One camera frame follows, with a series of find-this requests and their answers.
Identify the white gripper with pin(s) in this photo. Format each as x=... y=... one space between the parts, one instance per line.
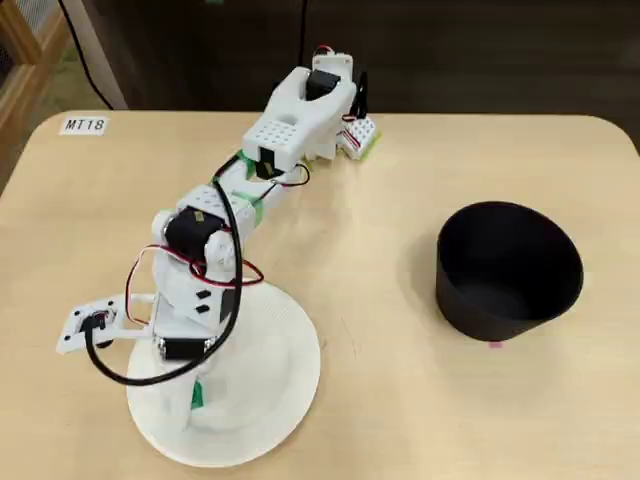
x=181 y=348

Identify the green cube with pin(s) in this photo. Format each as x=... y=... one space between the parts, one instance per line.
x=199 y=396

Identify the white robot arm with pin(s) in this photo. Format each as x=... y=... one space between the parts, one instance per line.
x=280 y=135

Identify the black round bin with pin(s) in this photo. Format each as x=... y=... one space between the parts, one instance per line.
x=475 y=320

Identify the white paper plate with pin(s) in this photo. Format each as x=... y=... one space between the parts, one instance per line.
x=280 y=400

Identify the green tape band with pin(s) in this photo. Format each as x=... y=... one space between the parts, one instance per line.
x=256 y=210
x=246 y=165

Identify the white MT18 label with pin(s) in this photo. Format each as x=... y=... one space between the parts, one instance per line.
x=85 y=125

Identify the green tape strip by base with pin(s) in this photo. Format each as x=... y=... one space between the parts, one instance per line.
x=374 y=147

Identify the black base clamp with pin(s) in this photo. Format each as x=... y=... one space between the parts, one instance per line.
x=362 y=95

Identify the white slanted pole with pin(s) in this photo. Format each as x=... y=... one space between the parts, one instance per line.
x=100 y=55

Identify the wooden cabinet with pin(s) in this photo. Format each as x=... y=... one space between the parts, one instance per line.
x=30 y=75

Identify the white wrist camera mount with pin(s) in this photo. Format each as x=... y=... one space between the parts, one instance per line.
x=112 y=307

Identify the white perforated base plate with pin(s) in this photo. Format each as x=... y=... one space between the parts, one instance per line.
x=362 y=132

